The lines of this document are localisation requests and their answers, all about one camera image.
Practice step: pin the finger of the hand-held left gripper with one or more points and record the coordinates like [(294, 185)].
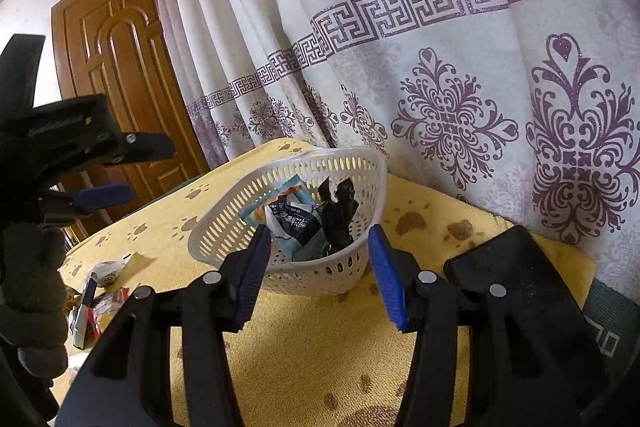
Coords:
[(150, 147), (106, 197)]

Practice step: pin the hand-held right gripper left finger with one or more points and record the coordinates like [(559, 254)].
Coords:
[(252, 279)]

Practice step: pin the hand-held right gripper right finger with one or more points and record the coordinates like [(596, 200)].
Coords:
[(389, 282)]

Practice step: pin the white plastic basket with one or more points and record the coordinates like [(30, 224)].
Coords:
[(315, 277)]

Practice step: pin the person's left hand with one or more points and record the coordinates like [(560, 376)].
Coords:
[(30, 297)]

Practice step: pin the navy white snack packet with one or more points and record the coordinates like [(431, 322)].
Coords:
[(297, 229)]

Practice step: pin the light blue snack packet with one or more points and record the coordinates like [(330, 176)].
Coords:
[(257, 209)]

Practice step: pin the white green snack packet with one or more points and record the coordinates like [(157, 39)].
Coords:
[(111, 271)]

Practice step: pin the yellow paw print blanket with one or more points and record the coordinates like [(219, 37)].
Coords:
[(300, 347)]

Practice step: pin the black snack packet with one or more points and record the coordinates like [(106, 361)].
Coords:
[(340, 212)]

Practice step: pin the brown wooden door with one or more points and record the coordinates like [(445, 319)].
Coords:
[(125, 57)]

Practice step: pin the snack packets on table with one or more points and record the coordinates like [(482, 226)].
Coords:
[(82, 314)]

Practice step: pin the white purple patterned curtain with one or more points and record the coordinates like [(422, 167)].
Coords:
[(400, 57)]

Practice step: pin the dark green table cover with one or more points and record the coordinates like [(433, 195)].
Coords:
[(615, 322)]

